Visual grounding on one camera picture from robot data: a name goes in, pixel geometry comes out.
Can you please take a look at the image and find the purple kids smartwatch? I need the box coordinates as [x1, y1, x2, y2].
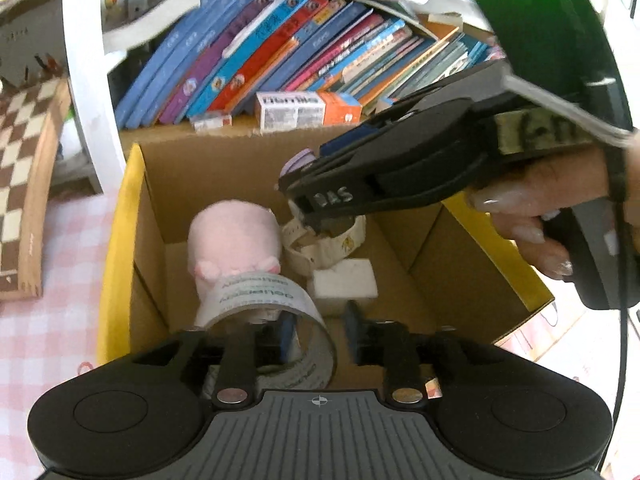
[279, 148, 317, 178]

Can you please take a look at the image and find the yellow cardboard box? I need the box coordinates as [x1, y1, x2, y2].
[96, 129, 553, 363]

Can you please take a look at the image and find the pink cartoon table mat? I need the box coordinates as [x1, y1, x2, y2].
[0, 195, 116, 479]

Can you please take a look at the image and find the person right hand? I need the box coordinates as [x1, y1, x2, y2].
[466, 145, 608, 280]

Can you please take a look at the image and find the wooden chessboard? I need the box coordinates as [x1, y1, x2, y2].
[0, 77, 72, 301]

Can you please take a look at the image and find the orange white medicine box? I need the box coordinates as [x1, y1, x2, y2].
[255, 91, 362, 133]

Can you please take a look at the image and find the row of books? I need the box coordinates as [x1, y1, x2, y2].
[115, 0, 502, 129]

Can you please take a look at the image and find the pink plush pig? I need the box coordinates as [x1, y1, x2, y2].
[188, 200, 282, 300]

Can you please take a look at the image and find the white sponge block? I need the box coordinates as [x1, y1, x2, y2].
[306, 258, 378, 316]

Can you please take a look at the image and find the clear tape roll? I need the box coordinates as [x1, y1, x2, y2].
[195, 272, 336, 392]

